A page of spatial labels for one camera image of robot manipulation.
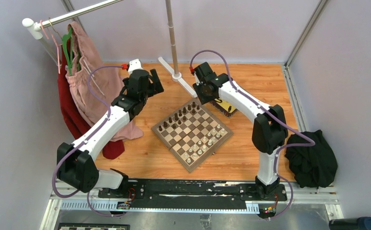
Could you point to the red hanging garment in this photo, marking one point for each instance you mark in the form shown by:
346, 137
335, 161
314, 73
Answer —
69, 108

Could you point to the black crumpled cloth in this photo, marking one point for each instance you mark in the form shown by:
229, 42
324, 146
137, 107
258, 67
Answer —
314, 166

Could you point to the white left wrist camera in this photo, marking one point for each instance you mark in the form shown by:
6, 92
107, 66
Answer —
134, 65

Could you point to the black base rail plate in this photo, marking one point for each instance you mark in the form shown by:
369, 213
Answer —
194, 194

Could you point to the green clothes hanger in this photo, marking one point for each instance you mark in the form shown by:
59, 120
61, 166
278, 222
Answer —
67, 47

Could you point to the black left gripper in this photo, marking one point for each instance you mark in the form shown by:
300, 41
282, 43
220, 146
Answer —
154, 87

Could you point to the white clothes rack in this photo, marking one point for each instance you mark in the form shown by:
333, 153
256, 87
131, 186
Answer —
36, 29

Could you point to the yellow metal tin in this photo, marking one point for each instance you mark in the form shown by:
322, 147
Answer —
224, 107

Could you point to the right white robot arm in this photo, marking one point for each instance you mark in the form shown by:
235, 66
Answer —
269, 132

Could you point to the wooden chess board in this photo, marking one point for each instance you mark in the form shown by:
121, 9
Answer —
197, 138

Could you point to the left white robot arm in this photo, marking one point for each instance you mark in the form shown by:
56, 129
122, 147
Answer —
76, 161

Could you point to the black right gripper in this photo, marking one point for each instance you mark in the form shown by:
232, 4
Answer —
204, 99

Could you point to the pink hanging garment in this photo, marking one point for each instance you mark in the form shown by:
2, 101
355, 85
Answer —
95, 107

